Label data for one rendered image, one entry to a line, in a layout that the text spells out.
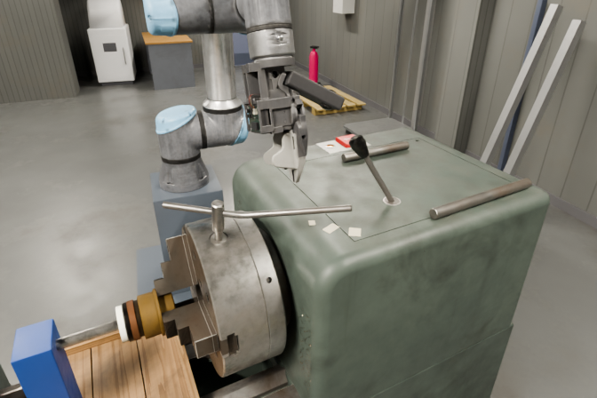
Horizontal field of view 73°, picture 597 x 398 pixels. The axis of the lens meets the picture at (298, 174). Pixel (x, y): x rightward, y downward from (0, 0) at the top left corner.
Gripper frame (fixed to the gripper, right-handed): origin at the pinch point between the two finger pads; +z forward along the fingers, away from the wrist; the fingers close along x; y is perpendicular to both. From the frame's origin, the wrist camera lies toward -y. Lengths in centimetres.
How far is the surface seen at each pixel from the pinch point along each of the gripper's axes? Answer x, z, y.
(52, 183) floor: -351, 46, 84
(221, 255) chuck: -4.8, 12.9, 14.9
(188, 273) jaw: -15.1, 19.0, 20.0
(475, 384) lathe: -4, 69, -47
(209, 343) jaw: -1.4, 26.9, 20.4
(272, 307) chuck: 0.7, 23.1, 8.6
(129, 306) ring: -13.6, 21.5, 31.9
